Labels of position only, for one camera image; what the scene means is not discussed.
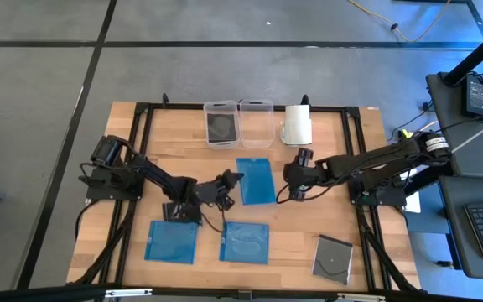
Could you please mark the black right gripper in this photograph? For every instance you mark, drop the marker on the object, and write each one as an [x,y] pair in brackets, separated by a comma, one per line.
[304,176]

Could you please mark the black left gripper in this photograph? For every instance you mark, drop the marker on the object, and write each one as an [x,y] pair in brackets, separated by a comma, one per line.
[208,194]

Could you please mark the blue jewel case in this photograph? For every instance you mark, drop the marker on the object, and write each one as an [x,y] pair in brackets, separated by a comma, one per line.
[170,243]
[245,243]
[257,182]

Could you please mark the black jewel case patterned disc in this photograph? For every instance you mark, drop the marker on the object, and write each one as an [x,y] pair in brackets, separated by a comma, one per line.
[221,128]

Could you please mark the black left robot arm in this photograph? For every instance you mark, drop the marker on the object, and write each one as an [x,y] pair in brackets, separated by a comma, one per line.
[157,176]

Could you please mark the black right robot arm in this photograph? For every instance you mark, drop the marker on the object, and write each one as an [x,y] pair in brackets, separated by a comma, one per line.
[363,163]

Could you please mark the clear plastic bin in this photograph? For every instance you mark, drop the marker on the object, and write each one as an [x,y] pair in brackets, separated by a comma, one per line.
[257,126]
[220,147]

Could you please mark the white cylindrical roll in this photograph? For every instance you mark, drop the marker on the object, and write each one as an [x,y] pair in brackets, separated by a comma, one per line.
[298,126]

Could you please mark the white box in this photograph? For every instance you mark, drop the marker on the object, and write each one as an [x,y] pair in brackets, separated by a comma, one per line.
[413,203]

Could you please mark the black diagonal pole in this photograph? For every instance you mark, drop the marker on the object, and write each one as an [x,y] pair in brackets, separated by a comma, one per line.
[480,54]
[428,178]

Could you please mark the dark grey desk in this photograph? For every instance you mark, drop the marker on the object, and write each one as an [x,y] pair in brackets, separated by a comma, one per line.
[455,235]
[443,105]

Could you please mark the small black plug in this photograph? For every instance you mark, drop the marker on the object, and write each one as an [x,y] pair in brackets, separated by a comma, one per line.
[443,263]

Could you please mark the black power adapter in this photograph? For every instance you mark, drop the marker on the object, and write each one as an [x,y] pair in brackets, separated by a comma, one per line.
[476,96]

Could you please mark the black overhead gantry bar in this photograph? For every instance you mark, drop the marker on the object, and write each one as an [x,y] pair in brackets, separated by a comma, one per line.
[36,293]

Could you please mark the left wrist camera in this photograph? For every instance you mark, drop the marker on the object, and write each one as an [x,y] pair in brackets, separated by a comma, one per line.
[227,202]

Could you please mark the black aluminium table frame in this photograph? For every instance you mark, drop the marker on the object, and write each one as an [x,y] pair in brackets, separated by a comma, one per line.
[178,106]

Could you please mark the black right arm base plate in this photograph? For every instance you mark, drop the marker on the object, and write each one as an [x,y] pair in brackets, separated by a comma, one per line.
[392,198]

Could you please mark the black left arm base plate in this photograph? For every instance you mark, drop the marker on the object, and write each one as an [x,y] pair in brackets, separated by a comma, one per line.
[99,191]

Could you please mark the silver frame bracket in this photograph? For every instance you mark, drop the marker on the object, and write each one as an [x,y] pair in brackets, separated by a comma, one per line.
[128,292]
[361,297]

